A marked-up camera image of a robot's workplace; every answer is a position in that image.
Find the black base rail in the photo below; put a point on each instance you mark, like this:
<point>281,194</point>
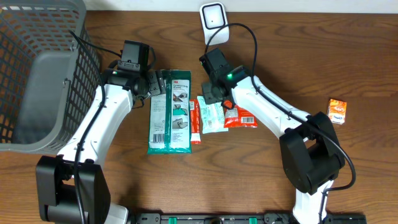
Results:
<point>155,218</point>

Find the red stick sachet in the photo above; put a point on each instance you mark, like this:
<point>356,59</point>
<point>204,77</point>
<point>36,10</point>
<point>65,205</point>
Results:
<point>195,122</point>

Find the dark green package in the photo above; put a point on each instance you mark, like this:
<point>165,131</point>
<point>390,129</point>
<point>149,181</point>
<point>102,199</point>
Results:
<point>169,127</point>

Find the white barcode scanner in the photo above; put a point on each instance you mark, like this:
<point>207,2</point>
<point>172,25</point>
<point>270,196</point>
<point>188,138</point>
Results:
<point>213,17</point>

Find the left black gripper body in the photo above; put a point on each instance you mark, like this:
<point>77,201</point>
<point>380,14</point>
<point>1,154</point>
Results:
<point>144,79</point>

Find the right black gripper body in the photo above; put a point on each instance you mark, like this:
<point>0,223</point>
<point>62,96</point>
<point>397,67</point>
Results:
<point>211,92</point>

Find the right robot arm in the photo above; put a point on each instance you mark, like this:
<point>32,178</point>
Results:
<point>311,154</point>

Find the red snack bag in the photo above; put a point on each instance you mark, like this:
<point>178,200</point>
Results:
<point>236,117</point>

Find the small orange white box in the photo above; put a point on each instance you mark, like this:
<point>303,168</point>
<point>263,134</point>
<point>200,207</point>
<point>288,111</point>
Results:
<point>337,111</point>

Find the light green wipes pack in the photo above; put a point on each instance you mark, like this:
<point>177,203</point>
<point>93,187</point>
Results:
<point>212,117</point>

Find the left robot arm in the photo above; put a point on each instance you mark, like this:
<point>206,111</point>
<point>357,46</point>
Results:
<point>71,186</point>

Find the grey plastic mesh basket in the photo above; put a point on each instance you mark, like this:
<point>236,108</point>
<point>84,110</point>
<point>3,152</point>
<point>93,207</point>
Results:
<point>47,81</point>

